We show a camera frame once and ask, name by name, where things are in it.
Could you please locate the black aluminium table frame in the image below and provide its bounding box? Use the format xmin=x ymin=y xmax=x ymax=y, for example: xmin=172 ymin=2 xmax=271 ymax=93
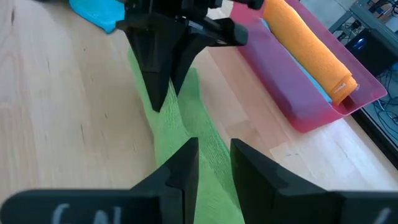
xmin=351 ymin=107 xmax=398 ymax=171

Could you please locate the black computer tower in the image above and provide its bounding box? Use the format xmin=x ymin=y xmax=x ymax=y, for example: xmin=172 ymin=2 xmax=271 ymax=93
xmin=344 ymin=27 xmax=398 ymax=78

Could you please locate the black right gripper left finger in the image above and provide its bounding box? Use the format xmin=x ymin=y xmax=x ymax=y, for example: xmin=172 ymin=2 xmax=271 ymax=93
xmin=0 ymin=137 xmax=200 ymax=224

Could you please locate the blue microfiber towel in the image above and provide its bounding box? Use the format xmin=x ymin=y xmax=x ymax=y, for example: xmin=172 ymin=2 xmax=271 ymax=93
xmin=68 ymin=0 xmax=127 ymax=34
xmin=259 ymin=17 xmax=333 ymax=105

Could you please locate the grey desk frame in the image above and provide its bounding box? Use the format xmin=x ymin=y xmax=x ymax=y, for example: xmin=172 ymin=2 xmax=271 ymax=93
xmin=328 ymin=0 xmax=398 ymax=57

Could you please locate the green microfiber towel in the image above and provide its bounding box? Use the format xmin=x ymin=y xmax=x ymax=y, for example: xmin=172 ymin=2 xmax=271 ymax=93
xmin=126 ymin=46 xmax=246 ymax=224

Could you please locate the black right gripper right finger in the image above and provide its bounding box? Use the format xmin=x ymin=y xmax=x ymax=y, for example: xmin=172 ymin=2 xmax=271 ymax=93
xmin=229 ymin=138 xmax=398 ymax=224

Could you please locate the red plastic basket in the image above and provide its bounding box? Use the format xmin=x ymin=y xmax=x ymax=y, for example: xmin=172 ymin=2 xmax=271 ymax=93
xmin=229 ymin=0 xmax=389 ymax=134

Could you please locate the orange microfiber towel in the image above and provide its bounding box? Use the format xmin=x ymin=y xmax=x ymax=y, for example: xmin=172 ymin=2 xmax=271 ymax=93
xmin=262 ymin=0 xmax=359 ymax=106

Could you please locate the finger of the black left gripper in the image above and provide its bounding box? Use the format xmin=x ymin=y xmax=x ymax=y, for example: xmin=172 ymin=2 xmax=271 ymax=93
xmin=170 ymin=17 xmax=249 ymax=96
xmin=115 ymin=15 xmax=189 ymax=113

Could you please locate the black cable bundle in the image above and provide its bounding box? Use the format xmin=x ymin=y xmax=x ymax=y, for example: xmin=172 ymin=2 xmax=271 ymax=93
xmin=371 ymin=67 xmax=398 ymax=147

